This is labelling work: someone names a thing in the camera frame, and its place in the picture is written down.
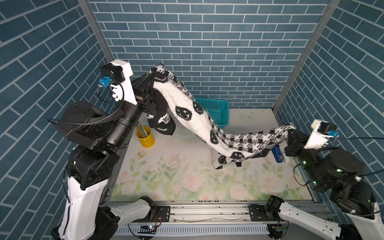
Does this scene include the black white smiley scarf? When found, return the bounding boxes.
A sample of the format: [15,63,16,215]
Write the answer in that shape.
[147,64,295,169]

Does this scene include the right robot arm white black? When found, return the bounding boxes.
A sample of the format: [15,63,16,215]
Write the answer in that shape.
[263,120,384,240]

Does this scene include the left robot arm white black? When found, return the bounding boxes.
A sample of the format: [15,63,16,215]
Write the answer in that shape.
[51,60,158,240]

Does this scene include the teal plastic mesh basket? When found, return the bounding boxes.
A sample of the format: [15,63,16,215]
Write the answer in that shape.
[195,98,230,128]

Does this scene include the yellow pencil cup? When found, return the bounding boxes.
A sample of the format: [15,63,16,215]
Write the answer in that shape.
[137,126,155,148]

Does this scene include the floral table mat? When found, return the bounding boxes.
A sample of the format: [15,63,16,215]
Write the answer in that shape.
[109,123,312,202]

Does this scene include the green circuit board right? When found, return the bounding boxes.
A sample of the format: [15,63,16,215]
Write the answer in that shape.
[269,225,286,232]

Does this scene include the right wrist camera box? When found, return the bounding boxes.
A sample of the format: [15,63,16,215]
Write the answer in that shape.
[304,120,339,150]

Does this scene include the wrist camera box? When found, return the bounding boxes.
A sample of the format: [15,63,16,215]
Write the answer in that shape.
[99,60,134,88]
[304,120,339,150]

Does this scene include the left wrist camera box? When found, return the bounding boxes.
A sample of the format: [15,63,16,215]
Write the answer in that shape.
[99,60,134,88]

